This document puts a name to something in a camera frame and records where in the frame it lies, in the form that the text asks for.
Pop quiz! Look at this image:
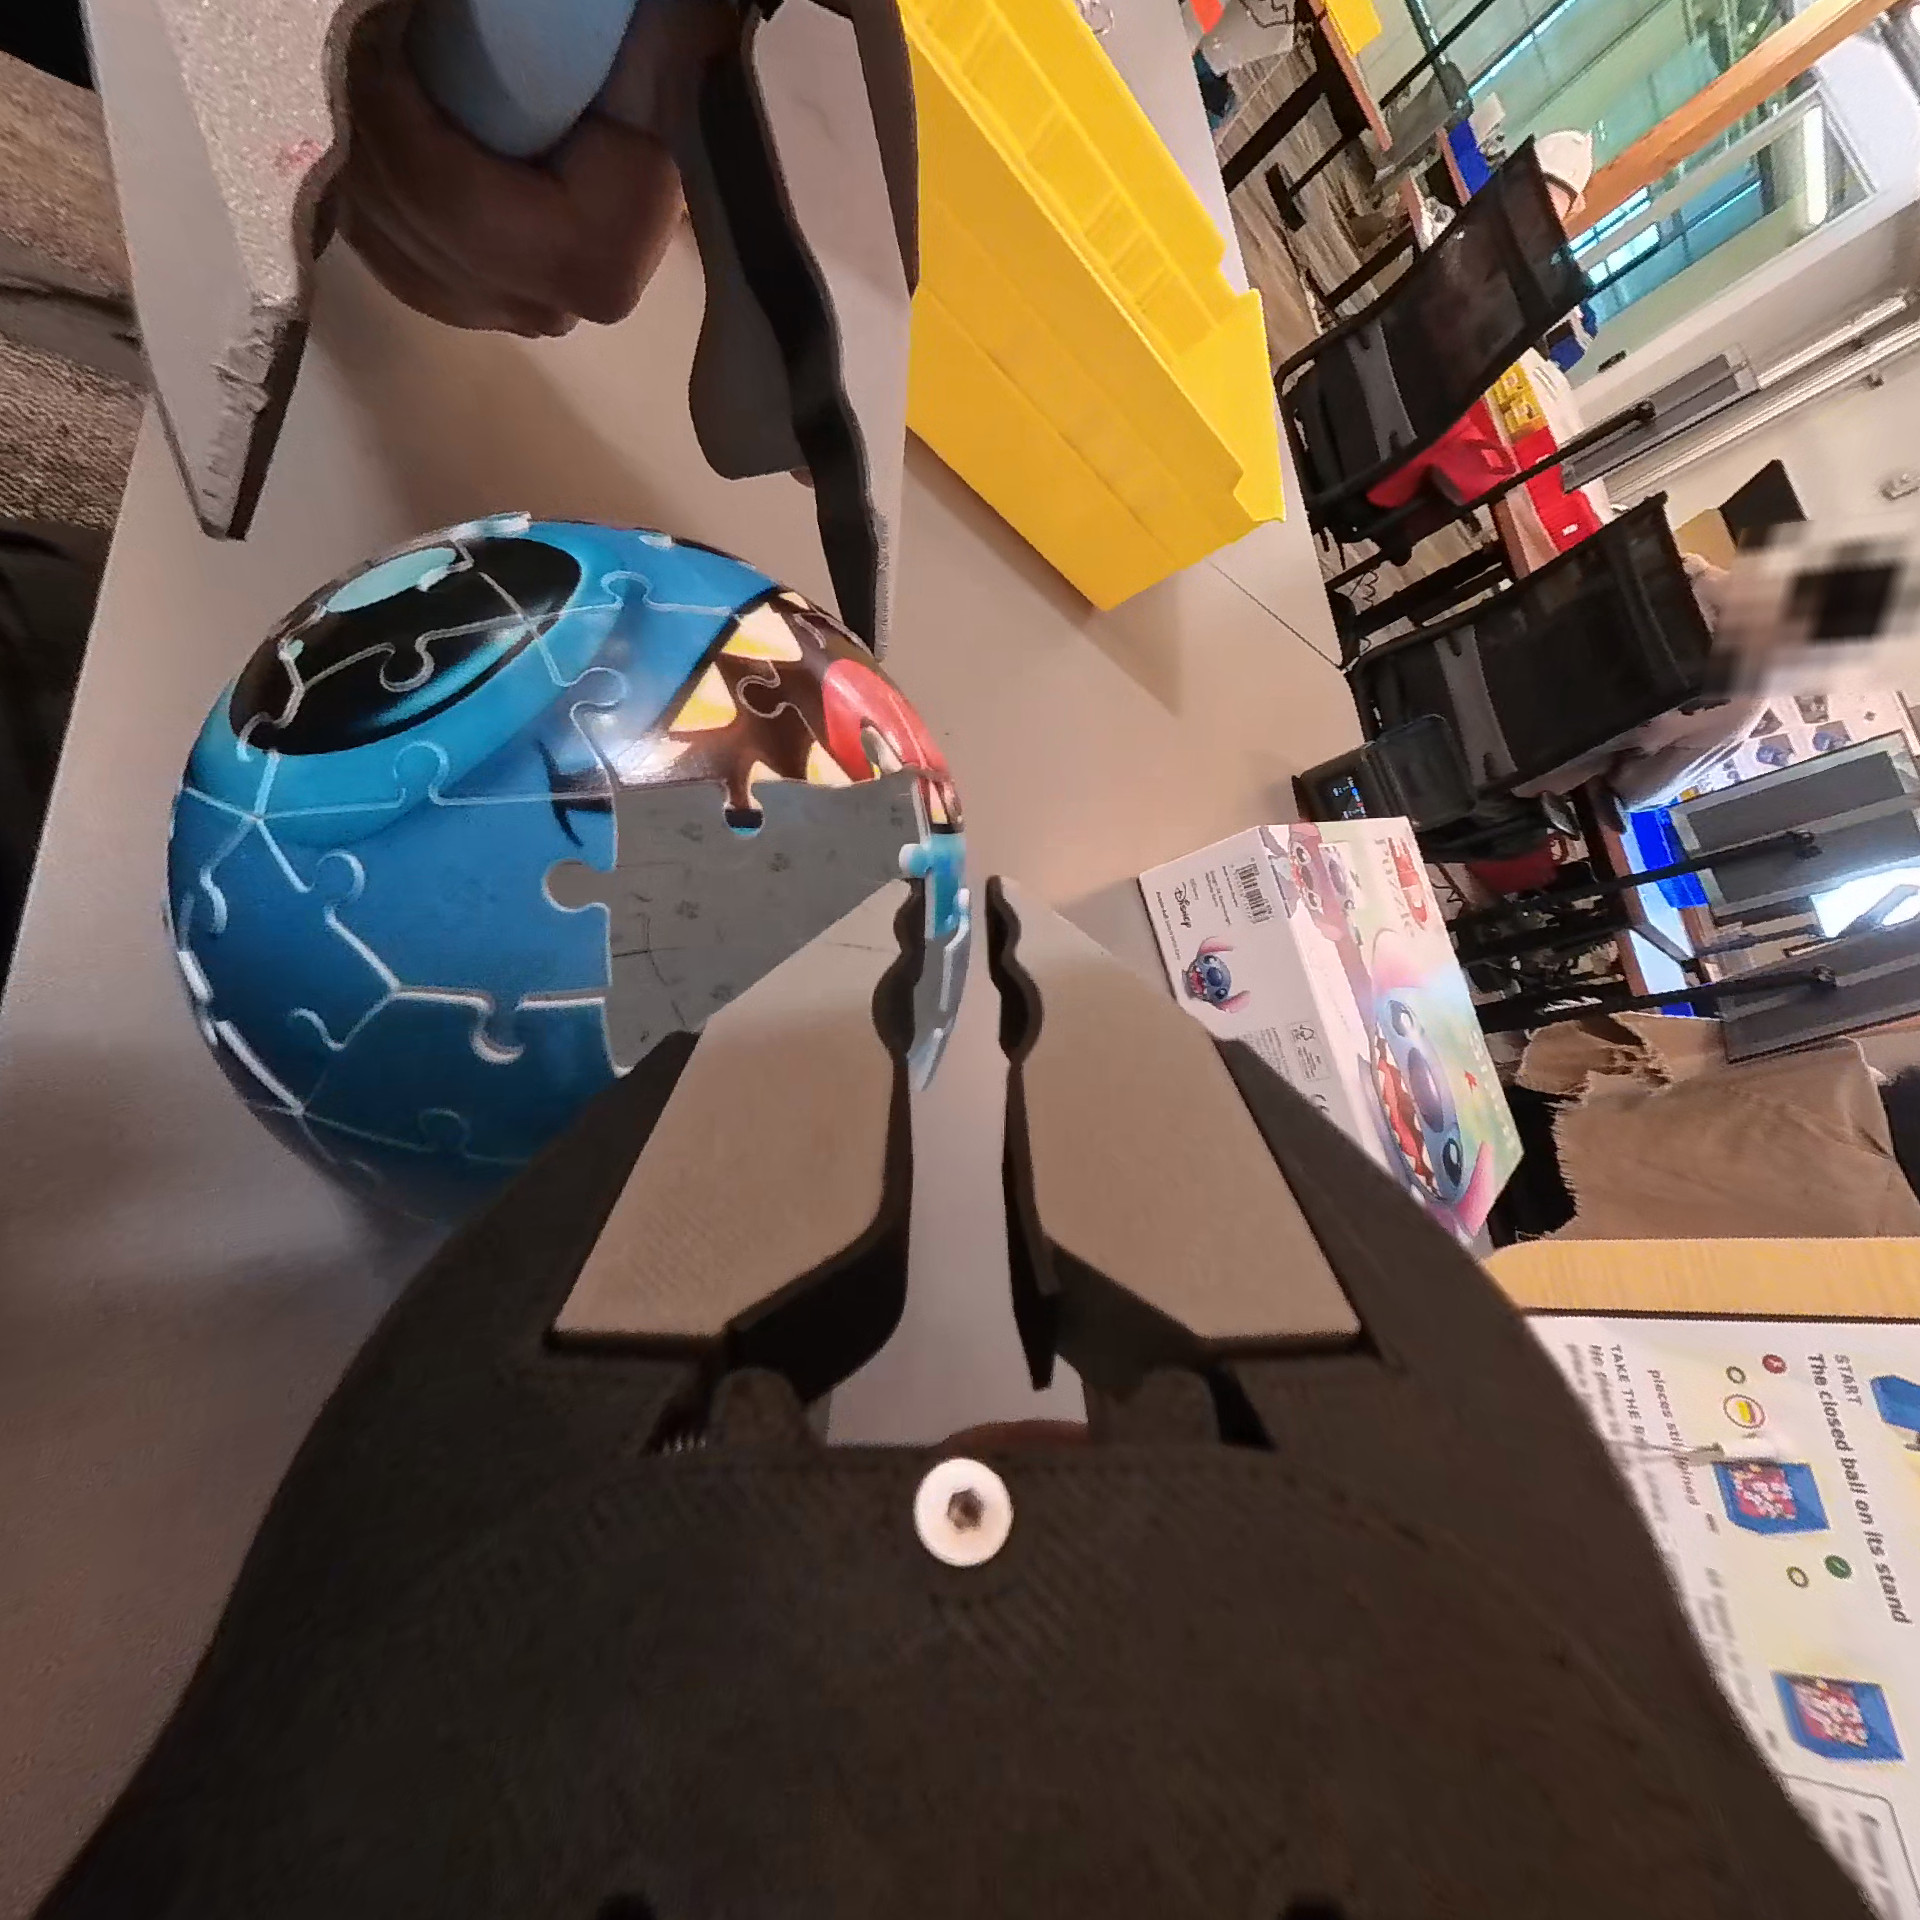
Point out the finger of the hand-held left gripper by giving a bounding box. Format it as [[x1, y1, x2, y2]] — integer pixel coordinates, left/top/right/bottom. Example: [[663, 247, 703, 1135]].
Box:
[[82, 0, 362, 543], [660, 0, 922, 664]]

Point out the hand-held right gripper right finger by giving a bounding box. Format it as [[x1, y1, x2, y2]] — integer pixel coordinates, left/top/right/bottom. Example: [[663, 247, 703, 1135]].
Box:
[[983, 874, 1370, 1394]]

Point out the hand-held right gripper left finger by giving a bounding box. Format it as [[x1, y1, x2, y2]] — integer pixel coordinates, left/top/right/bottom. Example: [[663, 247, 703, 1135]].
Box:
[[547, 882, 933, 1407]]

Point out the yellow plastic bin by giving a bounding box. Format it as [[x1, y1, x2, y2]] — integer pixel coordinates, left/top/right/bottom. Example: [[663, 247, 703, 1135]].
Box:
[[897, 0, 1289, 615]]

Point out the blue puzzle ball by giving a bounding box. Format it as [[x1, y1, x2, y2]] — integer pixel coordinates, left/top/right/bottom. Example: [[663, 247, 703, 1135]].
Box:
[[165, 514, 977, 1226]]

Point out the white blue puzzle box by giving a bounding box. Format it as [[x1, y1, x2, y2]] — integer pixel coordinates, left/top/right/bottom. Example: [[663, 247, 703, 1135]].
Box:
[[1135, 816, 1527, 1250]]

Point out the person's left hand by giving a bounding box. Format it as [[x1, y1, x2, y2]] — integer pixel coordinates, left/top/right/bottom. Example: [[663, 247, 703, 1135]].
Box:
[[334, 0, 707, 342]]

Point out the black device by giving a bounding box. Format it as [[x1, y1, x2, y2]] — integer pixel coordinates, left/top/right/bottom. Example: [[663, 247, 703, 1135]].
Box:
[[1295, 718, 1470, 839]]

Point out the person's black clothing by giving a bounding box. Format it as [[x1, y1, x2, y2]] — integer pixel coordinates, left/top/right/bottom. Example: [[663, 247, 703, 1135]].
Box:
[[0, 509, 97, 975]]

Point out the blue storage bin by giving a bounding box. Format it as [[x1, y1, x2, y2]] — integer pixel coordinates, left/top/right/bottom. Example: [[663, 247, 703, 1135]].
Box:
[[1627, 807, 1705, 922]]

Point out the red tablecloth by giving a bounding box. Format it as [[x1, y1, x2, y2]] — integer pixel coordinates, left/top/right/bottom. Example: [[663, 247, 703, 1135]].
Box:
[[1363, 394, 1607, 560]]

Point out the black office chair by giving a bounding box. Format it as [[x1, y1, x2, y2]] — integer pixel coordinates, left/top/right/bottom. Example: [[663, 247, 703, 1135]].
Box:
[[1347, 495, 1723, 797], [1271, 136, 1595, 543]]

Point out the grey desk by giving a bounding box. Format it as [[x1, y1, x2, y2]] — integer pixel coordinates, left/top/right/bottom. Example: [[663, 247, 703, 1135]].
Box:
[[1716, 887, 1920, 1061], [1669, 742, 1920, 922]]

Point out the printed instruction sheet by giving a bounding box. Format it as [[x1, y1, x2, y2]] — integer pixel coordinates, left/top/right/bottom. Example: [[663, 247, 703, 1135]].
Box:
[[1527, 1311, 1920, 1920]]

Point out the wooden column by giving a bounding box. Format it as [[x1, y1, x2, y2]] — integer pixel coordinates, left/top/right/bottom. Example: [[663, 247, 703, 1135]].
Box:
[[1559, 0, 1920, 230]]

